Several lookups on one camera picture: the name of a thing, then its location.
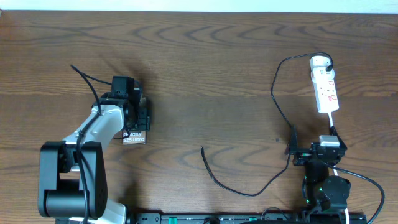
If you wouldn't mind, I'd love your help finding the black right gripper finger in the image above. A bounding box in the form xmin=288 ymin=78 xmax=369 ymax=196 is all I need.
xmin=288 ymin=126 xmax=299 ymax=149
xmin=330 ymin=125 xmax=348 ymax=150

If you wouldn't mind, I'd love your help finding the black USB charging cable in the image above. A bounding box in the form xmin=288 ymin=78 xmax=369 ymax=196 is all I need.
xmin=200 ymin=52 xmax=334 ymax=197

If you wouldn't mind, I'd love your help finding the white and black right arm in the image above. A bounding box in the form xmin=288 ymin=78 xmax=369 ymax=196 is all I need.
xmin=287 ymin=126 xmax=351 ymax=213

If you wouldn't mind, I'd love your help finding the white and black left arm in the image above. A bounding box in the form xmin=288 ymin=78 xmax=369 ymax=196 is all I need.
xmin=37 ymin=76 xmax=150 ymax=223

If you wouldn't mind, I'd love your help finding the white power strip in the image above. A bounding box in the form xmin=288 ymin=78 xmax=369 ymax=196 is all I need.
xmin=311 ymin=67 xmax=339 ymax=114

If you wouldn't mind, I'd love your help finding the white USB wall charger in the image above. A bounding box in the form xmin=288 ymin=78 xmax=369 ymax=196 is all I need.
xmin=310 ymin=55 xmax=335 ymax=76

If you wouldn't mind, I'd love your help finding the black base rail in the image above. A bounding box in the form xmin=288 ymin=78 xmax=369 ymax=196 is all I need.
xmin=135 ymin=212 xmax=368 ymax=224

